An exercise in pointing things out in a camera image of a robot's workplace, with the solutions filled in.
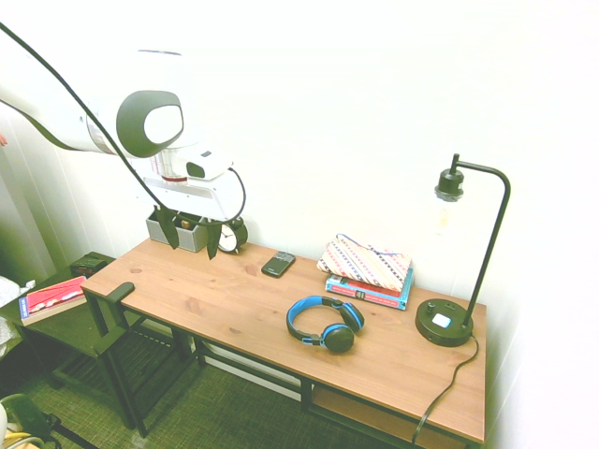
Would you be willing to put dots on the black twin-bell alarm clock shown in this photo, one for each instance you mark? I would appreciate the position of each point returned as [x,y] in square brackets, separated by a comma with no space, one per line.
[230,239]

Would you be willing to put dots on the red and white book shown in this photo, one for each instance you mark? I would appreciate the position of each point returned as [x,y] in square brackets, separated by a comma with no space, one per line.
[51,301]

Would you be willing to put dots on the red paperback book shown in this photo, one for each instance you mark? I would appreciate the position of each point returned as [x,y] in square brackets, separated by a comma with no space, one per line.
[362,289]

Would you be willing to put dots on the striped patterned fabric pouch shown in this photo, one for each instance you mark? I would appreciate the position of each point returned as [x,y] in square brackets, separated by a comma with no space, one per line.
[362,264]

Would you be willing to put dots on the blue and black headphones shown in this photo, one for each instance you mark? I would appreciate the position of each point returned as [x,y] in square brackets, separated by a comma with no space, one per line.
[339,337]

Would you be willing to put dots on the white plastic bag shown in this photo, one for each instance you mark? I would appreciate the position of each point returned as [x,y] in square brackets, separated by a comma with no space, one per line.
[11,292]

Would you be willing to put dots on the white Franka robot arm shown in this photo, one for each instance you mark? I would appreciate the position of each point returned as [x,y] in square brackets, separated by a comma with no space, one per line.
[56,119]

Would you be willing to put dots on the black desk lamp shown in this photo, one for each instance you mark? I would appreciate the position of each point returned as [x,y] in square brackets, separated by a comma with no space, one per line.
[442,327]

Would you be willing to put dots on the black headphone hanger hook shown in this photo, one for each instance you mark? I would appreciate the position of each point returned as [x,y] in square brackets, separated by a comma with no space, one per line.
[119,292]

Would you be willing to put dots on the black bag on floor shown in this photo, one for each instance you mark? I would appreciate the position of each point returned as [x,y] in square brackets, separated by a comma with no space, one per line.
[28,416]

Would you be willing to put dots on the small brass cap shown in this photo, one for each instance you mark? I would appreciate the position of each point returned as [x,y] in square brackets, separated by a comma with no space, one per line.
[186,224]

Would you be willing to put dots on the black smartphone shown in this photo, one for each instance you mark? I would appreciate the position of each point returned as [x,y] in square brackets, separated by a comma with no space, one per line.
[278,265]

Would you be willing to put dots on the blue hardcover book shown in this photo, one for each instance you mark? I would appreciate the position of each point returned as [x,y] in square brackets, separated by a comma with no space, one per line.
[406,292]

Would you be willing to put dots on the small black box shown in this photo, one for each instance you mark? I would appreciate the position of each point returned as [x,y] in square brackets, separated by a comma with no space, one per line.
[88,266]

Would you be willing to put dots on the gray fabric organizer box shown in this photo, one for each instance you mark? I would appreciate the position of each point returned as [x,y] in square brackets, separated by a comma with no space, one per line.
[189,241]

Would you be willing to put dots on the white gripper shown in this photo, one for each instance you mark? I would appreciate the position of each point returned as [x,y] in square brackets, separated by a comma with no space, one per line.
[206,196]

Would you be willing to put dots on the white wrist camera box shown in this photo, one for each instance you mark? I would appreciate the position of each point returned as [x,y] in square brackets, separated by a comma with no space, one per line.
[206,166]

